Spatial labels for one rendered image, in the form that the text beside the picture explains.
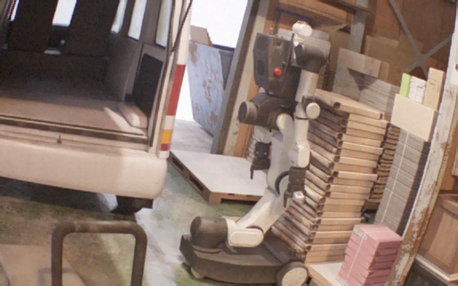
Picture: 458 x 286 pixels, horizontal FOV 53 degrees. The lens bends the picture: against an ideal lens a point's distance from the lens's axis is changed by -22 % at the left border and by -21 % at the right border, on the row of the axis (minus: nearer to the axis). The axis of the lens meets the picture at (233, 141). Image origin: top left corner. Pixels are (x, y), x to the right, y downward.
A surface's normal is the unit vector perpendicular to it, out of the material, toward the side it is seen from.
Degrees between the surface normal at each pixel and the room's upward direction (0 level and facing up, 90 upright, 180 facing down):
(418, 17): 90
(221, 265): 90
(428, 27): 90
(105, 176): 89
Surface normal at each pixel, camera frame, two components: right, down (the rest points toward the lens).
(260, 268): 0.36, 0.28
